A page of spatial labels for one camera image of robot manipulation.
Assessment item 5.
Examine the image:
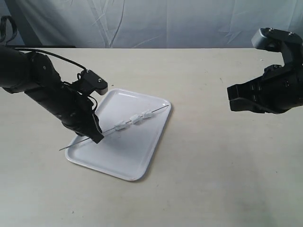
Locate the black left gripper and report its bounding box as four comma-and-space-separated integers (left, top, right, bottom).
54, 82, 104, 144

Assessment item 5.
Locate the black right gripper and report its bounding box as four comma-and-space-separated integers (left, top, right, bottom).
227, 65, 303, 114

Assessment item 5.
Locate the white marshmallow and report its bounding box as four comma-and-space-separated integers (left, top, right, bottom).
114, 121, 128, 131
141, 110, 153, 119
129, 114, 142, 124

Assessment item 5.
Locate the thin metal skewer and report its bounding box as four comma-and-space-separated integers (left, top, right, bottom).
59, 104, 171, 151

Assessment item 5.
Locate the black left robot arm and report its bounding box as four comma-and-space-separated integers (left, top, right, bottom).
0, 46, 108, 143

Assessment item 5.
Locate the white rectangular plastic tray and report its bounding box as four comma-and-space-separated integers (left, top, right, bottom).
65, 88, 172, 181

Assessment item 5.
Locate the grey wrinkled backdrop cloth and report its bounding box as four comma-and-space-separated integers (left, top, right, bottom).
0, 0, 303, 48

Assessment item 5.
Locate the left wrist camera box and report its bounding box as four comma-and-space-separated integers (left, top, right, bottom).
76, 70, 108, 96

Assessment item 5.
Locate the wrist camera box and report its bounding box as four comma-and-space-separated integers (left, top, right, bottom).
76, 70, 108, 96
251, 27, 303, 67

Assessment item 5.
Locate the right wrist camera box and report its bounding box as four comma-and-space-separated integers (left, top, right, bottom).
251, 27, 303, 67

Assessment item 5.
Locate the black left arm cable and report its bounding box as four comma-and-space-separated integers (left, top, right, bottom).
0, 15, 87, 71

